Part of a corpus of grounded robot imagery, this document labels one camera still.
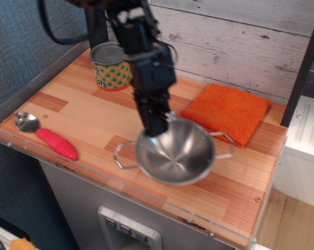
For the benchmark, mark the white ribbed appliance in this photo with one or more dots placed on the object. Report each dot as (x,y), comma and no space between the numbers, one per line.
(295,173)

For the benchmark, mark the stainless steel two-handled pot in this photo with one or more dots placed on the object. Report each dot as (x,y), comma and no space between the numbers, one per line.
(183,155)

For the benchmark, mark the red-handled metal spoon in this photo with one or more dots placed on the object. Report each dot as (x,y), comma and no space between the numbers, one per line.
(26,122)

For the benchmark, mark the dark left frame post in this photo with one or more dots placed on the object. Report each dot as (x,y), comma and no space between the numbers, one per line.
(96,24)

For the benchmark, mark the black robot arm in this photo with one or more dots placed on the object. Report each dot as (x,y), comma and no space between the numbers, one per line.
(132,22)

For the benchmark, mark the green orange patterned tin can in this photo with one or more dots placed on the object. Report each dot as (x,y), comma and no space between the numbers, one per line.
(111,72)

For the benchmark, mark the folded orange cloth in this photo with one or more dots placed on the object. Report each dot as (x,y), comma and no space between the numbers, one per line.
(225,109)

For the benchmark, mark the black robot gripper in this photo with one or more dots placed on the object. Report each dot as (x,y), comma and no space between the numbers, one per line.
(152,74)

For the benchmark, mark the clear acrylic table guard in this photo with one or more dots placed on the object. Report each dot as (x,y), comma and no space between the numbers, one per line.
(228,202)

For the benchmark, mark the grey toy fridge cabinet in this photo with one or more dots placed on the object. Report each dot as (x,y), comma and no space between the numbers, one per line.
(124,209)

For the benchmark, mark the silver dispenser button panel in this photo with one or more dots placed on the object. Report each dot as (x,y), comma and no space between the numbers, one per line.
(122,232)

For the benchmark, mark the orange yellow sponge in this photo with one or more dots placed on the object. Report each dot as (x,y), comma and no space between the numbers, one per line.
(21,244)

